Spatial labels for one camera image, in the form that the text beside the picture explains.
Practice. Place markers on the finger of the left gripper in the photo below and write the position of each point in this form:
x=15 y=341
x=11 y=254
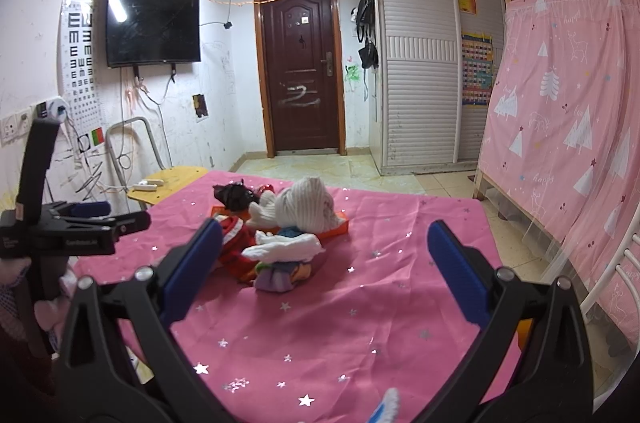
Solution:
x=98 y=235
x=81 y=209

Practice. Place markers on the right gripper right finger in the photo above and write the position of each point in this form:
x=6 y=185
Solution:
x=552 y=381

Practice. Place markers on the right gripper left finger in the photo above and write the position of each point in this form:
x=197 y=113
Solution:
x=119 y=361

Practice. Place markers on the white knitted cloth bundle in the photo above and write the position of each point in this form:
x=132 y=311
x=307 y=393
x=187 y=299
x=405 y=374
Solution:
x=306 y=205

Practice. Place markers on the colourful cloth bundle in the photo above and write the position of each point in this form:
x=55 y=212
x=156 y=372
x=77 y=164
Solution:
x=285 y=276

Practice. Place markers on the white gloved left hand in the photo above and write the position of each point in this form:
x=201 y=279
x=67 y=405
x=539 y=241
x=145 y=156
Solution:
x=35 y=299

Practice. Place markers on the yellow round stool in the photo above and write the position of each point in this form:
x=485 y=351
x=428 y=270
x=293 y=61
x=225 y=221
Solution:
x=163 y=184

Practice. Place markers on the white metal chair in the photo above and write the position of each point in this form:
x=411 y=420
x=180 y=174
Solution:
x=605 y=273

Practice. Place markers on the red white cloth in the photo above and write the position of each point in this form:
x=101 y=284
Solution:
x=236 y=238

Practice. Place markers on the pink star tablecloth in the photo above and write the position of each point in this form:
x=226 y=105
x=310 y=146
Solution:
x=375 y=314

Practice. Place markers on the eye chart poster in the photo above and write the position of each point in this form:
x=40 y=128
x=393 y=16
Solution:
x=79 y=84

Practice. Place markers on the pink tree pattern curtain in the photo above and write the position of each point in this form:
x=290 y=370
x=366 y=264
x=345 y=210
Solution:
x=561 y=141

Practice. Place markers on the dark brown door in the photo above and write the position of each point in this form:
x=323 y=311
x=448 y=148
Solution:
x=299 y=55

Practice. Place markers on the colourful chart poster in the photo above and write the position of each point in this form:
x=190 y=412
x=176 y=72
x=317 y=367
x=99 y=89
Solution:
x=477 y=69

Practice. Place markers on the black bags hanging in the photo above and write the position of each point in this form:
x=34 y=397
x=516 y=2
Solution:
x=364 y=15

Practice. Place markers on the white louvred wardrobe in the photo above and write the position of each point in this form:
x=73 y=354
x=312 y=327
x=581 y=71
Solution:
x=417 y=121

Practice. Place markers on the grey metal tube frame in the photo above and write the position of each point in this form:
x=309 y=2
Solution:
x=122 y=142

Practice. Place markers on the black wall television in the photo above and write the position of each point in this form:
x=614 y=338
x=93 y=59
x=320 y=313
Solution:
x=152 y=32

